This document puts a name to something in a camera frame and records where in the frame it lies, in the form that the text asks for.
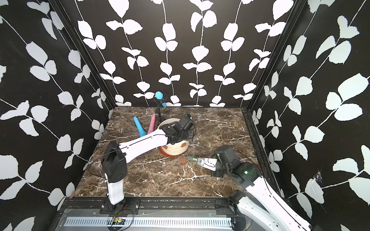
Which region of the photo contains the cream ceramic pot with soil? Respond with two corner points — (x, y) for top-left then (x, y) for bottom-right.
(158, 118), (190, 157)

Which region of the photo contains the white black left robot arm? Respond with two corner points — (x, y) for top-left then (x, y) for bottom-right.
(101, 114), (195, 205)

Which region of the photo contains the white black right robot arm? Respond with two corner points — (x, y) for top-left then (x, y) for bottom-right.
(213, 145), (314, 231)

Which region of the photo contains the pink toy microphone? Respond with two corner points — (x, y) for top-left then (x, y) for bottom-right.
(147, 114), (156, 134)

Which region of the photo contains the blue toy microphone lying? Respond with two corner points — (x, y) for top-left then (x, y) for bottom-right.
(134, 116), (147, 137)

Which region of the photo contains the black tripod microphone stand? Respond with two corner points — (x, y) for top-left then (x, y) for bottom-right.
(155, 98), (164, 125)

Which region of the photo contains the blue microphone on stand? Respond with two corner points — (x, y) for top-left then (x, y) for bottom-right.
(155, 91), (167, 108)

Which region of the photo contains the white perforated strip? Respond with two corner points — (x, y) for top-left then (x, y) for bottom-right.
(62, 217), (232, 229)

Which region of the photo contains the small circuit board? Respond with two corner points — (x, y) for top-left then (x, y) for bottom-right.
(108, 218), (126, 226)

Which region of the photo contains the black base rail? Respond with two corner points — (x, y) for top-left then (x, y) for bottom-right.
(61, 197), (241, 217)

